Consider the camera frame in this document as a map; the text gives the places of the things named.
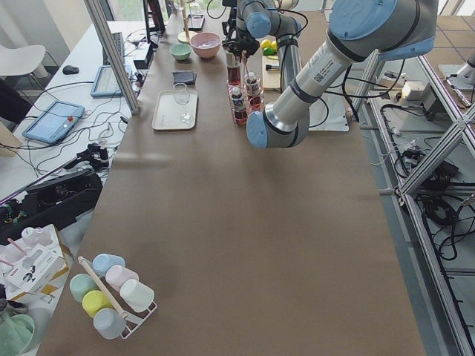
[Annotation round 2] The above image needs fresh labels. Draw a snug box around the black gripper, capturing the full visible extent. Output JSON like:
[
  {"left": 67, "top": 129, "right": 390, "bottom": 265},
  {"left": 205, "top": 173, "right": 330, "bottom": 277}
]
[{"left": 222, "top": 20, "right": 260, "bottom": 56}]

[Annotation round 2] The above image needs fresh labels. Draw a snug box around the tea bottle white cap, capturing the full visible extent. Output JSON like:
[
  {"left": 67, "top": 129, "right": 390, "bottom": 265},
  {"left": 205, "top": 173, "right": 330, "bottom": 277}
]
[{"left": 226, "top": 51, "right": 240, "bottom": 86}]

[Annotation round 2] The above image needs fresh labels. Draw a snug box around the copper wire bottle basket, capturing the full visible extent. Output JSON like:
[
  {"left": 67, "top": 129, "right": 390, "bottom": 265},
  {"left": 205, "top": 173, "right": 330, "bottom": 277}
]
[{"left": 226, "top": 54, "right": 264, "bottom": 124}]

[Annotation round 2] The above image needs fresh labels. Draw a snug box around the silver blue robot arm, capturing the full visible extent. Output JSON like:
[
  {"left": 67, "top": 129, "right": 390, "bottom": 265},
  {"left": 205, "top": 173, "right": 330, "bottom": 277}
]
[{"left": 230, "top": 0, "right": 438, "bottom": 148}]

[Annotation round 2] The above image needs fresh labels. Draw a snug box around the tea bottle middle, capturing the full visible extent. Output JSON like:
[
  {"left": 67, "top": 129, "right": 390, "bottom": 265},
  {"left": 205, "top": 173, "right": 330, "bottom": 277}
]
[{"left": 245, "top": 72, "right": 261, "bottom": 111}]

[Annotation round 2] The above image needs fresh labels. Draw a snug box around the tea bottle front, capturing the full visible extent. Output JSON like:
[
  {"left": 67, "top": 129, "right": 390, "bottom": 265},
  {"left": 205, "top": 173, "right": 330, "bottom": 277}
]
[{"left": 231, "top": 86, "right": 248, "bottom": 125}]

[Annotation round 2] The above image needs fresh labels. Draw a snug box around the yellow lemon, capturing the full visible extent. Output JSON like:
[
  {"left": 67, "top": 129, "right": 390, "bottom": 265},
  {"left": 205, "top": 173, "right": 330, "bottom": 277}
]
[{"left": 260, "top": 39, "right": 272, "bottom": 51}]

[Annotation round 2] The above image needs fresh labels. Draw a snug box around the pink bowl with ice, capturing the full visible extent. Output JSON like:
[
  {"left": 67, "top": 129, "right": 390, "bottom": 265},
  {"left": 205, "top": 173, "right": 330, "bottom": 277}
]
[{"left": 190, "top": 32, "right": 222, "bottom": 59}]

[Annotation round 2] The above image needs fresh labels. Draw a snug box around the black glass tray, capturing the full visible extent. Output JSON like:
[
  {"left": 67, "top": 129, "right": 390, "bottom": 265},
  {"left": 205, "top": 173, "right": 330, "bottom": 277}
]
[{"left": 187, "top": 14, "right": 205, "bottom": 31}]

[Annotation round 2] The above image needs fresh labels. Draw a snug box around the wooden cutting board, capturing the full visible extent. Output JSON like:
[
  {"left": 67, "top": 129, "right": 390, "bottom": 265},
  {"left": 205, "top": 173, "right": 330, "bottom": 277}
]
[{"left": 261, "top": 56, "right": 281, "bottom": 91}]

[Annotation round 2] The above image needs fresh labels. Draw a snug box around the wooden cup tree stand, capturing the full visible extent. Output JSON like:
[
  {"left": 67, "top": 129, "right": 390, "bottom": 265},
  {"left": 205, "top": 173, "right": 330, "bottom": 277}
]
[{"left": 177, "top": 0, "right": 196, "bottom": 44}]

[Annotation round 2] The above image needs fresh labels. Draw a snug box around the green bowl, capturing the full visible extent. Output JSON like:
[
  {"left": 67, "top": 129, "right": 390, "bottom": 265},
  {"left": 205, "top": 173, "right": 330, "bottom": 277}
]
[{"left": 170, "top": 43, "right": 191, "bottom": 61}]

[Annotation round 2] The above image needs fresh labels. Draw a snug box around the grey folded cloth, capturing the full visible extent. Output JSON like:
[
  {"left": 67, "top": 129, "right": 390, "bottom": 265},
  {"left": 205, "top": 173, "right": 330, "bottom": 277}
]
[{"left": 172, "top": 70, "right": 197, "bottom": 85}]

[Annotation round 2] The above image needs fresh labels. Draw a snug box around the clear wine glass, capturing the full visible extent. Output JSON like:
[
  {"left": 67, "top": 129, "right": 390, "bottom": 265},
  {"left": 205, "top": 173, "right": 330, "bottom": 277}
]
[{"left": 173, "top": 82, "right": 191, "bottom": 124}]

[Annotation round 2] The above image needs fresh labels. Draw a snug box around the black monitor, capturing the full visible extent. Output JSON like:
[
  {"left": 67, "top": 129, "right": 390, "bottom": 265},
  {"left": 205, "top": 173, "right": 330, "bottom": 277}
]
[{"left": 142, "top": 0, "right": 166, "bottom": 49}]

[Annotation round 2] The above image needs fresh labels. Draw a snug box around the cream rabbit tray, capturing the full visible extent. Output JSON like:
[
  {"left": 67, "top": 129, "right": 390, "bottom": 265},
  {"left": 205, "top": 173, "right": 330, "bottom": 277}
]
[{"left": 151, "top": 90, "right": 198, "bottom": 131}]

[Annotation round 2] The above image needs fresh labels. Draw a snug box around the blue teach pendant far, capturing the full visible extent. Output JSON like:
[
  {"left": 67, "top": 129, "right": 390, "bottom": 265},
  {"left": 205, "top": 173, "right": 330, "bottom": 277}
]
[{"left": 91, "top": 65, "right": 122, "bottom": 98}]

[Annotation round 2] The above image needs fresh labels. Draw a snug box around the blue teach pendant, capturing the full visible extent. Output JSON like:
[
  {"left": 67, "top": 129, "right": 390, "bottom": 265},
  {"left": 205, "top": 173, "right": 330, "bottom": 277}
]
[
  {"left": 91, "top": 65, "right": 122, "bottom": 98},
  {"left": 22, "top": 101, "right": 85, "bottom": 144}
]

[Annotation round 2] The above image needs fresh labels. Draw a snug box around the black computer mouse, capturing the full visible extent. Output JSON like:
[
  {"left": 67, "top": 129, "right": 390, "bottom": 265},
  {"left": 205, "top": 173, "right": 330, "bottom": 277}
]
[{"left": 62, "top": 65, "right": 79, "bottom": 75}]

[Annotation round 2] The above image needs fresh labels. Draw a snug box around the blue teach pendant near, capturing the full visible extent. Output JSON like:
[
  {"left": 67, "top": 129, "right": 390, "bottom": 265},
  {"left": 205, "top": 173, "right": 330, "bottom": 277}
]
[{"left": 22, "top": 101, "right": 85, "bottom": 144}]

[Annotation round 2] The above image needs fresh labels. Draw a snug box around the white chair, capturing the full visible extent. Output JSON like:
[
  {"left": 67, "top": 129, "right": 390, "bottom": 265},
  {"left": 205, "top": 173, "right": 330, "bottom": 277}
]
[{"left": 1, "top": 44, "right": 48, "bottom": 90}]

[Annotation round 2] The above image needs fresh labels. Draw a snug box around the black equipment case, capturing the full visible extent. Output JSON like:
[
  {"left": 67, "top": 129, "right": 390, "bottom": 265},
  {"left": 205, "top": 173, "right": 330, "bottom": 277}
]
[{"left": 1, "top": 168, "right": 102, "bottom": 245}]

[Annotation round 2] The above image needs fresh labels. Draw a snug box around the blue plastic cup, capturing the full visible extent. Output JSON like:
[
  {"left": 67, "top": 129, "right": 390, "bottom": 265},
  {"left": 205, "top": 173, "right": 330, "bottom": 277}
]
[{"left": 92, "top": 253, "right": 125, "bottom": 277}]

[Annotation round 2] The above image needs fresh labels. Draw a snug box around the pink plastic cup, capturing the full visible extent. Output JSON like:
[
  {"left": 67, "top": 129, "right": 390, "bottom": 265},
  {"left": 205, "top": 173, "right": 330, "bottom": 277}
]
[{"left": 105, "top": 265, "right": 139, "bottom": 291}]

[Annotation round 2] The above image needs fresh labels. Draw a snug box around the white plastic cup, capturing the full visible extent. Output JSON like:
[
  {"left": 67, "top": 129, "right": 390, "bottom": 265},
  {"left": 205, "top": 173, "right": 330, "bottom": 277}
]
[{"left": 119, "top": 279, "right": 155, "bottom": 312}]

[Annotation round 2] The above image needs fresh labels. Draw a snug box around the green plastic cup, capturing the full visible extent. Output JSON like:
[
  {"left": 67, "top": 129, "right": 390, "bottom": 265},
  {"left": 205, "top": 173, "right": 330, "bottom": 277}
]
[{"left": 69, "top": 274, "right": 99, "bottom": 303}]

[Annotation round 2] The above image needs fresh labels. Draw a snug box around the yellow plastic cup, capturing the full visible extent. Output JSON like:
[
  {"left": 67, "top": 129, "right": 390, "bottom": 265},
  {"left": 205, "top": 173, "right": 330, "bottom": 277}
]
[{"left": 82, "top": 290, "right": 112, "bottom": 318}]

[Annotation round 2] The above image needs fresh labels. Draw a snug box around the white cardboard box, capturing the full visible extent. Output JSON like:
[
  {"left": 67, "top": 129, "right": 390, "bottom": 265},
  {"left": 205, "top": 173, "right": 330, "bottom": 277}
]
[{"left": 1, "top": 224, "right": 73, "bottom": 304}]

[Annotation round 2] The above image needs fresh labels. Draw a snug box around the grey plastic cup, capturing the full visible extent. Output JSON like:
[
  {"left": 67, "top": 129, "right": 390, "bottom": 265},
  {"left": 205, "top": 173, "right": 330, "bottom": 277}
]
[{"left": 93, "top": 308, "right": 126, "bottom": 340}]

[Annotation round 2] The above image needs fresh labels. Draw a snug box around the green bucket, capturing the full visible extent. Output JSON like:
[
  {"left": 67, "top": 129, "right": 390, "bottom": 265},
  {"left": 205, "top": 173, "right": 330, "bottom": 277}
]
[{"left": 1, "top": 311, "right": 35, "bottom": 355}]

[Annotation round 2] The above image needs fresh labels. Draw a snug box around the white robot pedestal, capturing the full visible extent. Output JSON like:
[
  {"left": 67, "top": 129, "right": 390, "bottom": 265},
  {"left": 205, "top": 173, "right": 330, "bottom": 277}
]
[{"left": 309, "top": 93, "right": 350, "bottom": 132}]

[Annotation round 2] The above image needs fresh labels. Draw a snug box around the aluminium frame post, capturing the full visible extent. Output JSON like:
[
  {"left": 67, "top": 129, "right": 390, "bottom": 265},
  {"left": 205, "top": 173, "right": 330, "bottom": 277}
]
[{"left": 84, "top": 0, "right": 140, "bottom": 114}]

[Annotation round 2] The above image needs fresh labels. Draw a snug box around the black camera clamp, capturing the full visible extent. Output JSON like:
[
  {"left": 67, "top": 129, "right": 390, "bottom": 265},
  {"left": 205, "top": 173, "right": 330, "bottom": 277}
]
[{"left": 64, "top": 143, "right": 109, "bottom": 171}]

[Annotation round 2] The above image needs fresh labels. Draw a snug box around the white wire cup rack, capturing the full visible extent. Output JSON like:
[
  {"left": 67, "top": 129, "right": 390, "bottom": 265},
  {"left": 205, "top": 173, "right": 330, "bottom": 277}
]
[{"left": 78, "top": 256, "right": 158, "bottom": 340}]

